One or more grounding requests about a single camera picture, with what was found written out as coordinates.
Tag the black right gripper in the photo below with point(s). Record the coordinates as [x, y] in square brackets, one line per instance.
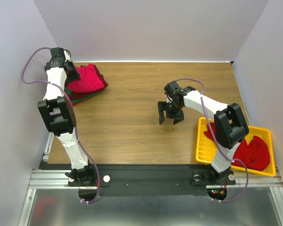
[170, 113]

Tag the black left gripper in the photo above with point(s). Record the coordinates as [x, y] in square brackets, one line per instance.
[76, 76]

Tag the pink magenta t shirt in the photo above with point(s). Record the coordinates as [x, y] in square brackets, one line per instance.
[89, 82]

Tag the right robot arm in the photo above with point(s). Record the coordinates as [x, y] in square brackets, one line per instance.
[226, 123]

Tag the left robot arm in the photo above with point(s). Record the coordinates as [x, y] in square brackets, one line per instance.
[59, 118]

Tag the green folded shirt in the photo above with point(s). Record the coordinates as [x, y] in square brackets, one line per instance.
[82, 96]

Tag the maroon folded shirt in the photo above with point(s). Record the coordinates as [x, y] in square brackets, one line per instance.
[78, 97]

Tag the red folded shirt bottom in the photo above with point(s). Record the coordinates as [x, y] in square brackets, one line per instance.
[82, 101]

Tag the yellow plastic tray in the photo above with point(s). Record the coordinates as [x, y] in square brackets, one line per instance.
[202, 150]

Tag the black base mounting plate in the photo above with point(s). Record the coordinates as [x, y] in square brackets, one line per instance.
[154, 180]

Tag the red shirt in tray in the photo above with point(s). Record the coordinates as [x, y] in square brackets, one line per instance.
[252, 153]

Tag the aluminium frame rail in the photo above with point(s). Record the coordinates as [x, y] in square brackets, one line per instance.
[56, 179]

